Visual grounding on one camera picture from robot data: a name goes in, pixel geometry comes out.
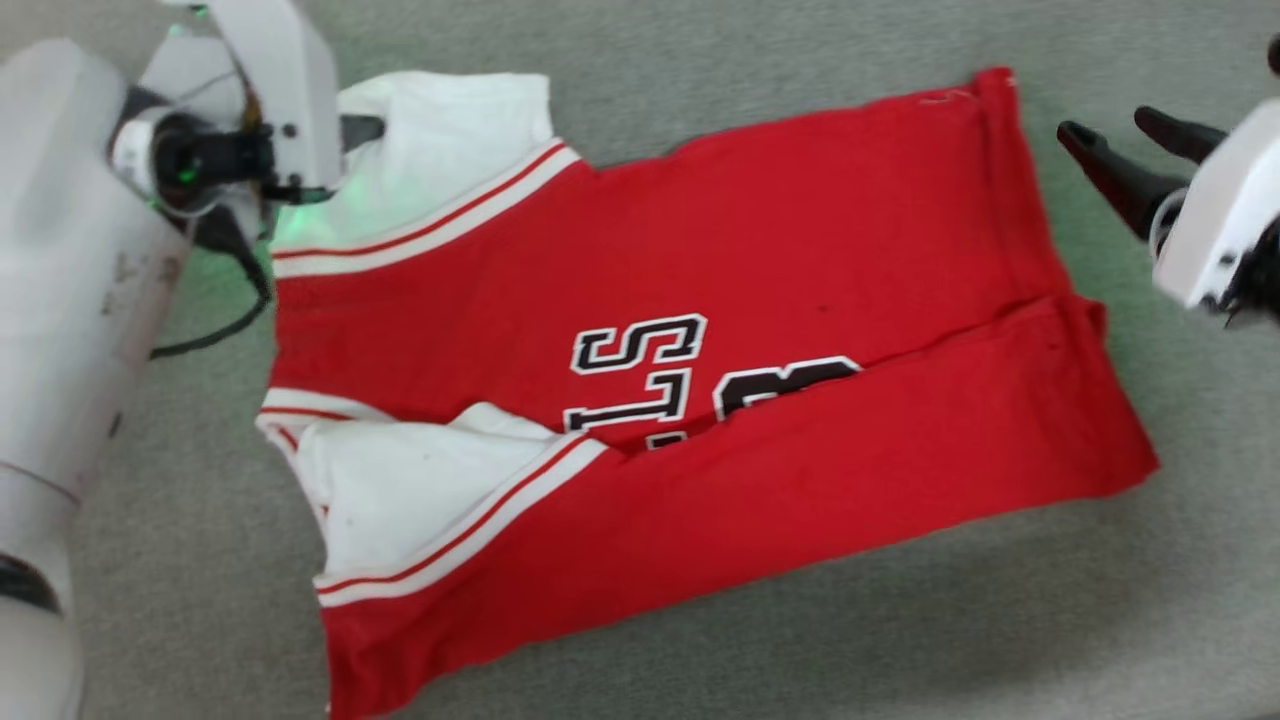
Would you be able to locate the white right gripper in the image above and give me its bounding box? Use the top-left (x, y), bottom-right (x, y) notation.
top-left (1057, 98), bottom-right (1280, 311)

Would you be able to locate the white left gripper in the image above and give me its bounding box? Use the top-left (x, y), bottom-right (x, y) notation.
top-left (160, 0), bottom-right (387, 206)

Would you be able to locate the red white basketball jersey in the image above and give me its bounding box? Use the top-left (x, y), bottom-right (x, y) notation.
top-left (255, 66), bottom-right (1161, 720)

